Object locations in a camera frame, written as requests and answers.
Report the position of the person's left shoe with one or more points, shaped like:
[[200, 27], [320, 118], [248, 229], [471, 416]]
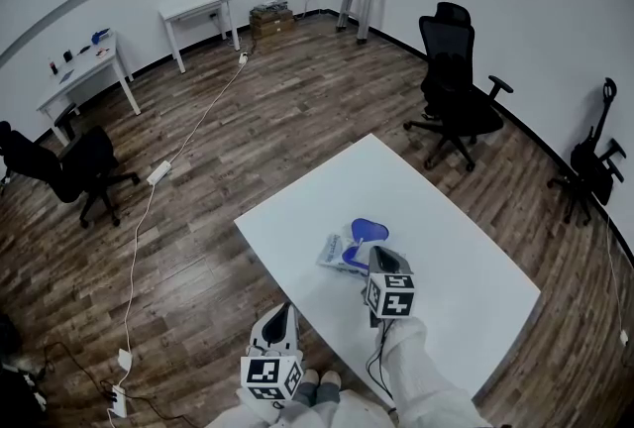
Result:
[[311, 376]]

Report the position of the large white table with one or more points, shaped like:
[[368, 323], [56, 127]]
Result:
[[446, 218]]

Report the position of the person's right leg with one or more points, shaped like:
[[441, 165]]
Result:
[[328, 397]]

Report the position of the white power adapter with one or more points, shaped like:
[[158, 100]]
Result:
[[125, 359]]

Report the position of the person's white coat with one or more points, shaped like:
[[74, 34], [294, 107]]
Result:
[[347, 416]]

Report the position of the person's right shoe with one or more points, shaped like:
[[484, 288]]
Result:
[[330, 379]]

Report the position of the blue desk object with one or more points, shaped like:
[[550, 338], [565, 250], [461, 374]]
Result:
[[100, 35]]

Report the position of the person's shoe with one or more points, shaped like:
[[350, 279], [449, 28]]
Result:
[[311, 376], [330, 379]]

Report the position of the black office chair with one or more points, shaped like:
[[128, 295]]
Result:
[[589, 168], [89, 163], [451, 69]]

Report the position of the person's left forearm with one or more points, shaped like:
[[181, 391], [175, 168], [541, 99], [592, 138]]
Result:
[[252, 411]]

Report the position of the white power strip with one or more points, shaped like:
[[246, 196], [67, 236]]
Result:
[[119, 400], [624, 337], [243, 58], [158, 172]]

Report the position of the white tissue wipe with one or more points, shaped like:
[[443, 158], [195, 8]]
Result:
[[363, 242]]

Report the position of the person's right forearm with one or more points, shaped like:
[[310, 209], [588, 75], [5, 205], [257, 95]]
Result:
[[421, 376]]

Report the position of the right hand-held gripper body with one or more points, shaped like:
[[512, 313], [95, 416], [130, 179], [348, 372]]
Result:
[[391, 297]]

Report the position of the blue notebook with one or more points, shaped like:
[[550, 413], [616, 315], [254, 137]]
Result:
[[66, 76]]

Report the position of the blue and white packet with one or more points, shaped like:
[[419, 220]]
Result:
[[333, 252]]

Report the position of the small red white item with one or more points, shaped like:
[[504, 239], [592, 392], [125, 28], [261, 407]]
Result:
[[101, 52]]

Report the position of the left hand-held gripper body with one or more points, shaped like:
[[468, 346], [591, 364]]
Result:
[[270, 374]]

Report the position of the cardboard boxes stack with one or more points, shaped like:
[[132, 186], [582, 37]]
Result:
[[272, 25]]

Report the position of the small dark bottle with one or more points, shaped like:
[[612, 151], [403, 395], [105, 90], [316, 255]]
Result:
[[53, 66]]

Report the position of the person's left leg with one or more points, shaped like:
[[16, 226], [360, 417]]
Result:
[[306, 395]]

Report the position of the person's leg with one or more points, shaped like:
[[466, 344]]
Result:
[[306, 395], [328, 397]]

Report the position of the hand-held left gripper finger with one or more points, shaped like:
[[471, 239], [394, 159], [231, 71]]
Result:
[[296, 334], [255, 341]]

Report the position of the white desk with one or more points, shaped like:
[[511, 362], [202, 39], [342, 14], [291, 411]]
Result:
[[193, 6], [84, 69]]

